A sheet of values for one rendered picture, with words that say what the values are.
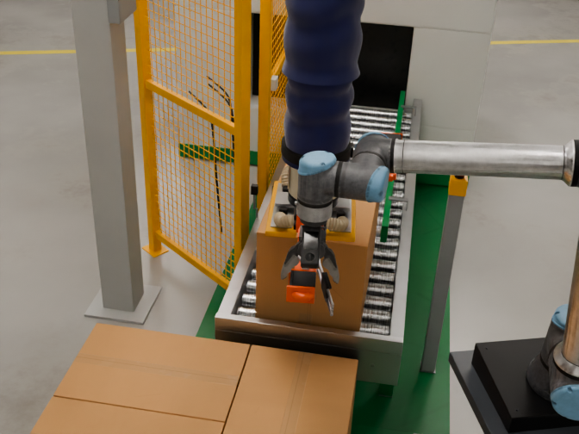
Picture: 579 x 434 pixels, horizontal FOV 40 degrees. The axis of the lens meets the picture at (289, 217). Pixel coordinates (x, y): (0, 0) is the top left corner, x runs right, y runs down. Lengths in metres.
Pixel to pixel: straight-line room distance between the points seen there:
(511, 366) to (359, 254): 0.65
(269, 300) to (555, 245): 2.28
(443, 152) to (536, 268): 2.64
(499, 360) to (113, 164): 1.89
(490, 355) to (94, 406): 1.30
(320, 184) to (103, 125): 1.75
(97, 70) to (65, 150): 2.26
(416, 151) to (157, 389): 1.30
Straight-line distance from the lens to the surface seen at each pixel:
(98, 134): 3.57
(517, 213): 5.11
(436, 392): 3.69
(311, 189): 1.96
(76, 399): 2.84
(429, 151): 2.05
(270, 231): 2.56
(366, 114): 4.89
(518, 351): 2.67
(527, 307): 4.31
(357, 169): 1.95
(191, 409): 2.76
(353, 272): 2.89
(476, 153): 2.04
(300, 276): 2.13
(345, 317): 3.01
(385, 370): 3.05
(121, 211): 3.72
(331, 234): 2.56
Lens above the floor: 2.48
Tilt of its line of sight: 31 degrees down
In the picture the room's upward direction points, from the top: 2 degrees clockwise
